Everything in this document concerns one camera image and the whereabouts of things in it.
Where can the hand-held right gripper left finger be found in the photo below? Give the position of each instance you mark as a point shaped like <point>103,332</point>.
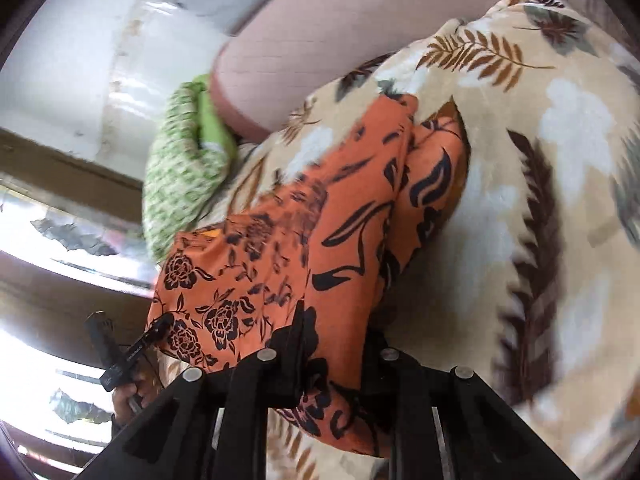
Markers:
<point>292,355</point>

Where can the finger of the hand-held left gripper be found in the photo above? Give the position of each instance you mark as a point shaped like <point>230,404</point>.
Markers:
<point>135,350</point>
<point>102,342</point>

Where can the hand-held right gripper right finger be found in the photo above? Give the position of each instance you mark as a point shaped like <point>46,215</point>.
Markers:
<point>402,390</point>

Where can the orange black floral cloth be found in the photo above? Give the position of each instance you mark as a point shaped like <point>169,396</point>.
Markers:
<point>350,210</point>

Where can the person's left hand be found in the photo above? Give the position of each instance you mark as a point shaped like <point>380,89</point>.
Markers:
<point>141,391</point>

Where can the wooden framed glass window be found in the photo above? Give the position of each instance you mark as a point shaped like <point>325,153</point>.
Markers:
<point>75,305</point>

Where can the green patterned pillow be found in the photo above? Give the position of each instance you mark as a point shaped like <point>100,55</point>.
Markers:
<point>175,170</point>

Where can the beige leaf printed blanket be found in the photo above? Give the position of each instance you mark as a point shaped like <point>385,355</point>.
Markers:
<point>550,170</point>

